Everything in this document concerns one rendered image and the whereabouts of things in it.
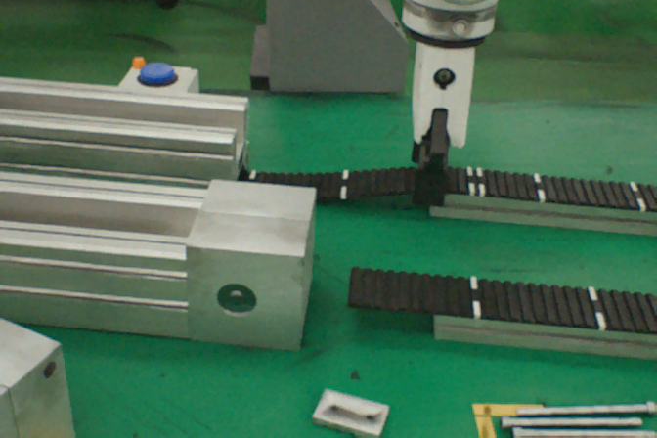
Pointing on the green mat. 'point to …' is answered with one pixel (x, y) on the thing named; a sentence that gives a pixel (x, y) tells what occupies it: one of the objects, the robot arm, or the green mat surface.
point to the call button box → (187, 78)
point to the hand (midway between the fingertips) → (427, 172)
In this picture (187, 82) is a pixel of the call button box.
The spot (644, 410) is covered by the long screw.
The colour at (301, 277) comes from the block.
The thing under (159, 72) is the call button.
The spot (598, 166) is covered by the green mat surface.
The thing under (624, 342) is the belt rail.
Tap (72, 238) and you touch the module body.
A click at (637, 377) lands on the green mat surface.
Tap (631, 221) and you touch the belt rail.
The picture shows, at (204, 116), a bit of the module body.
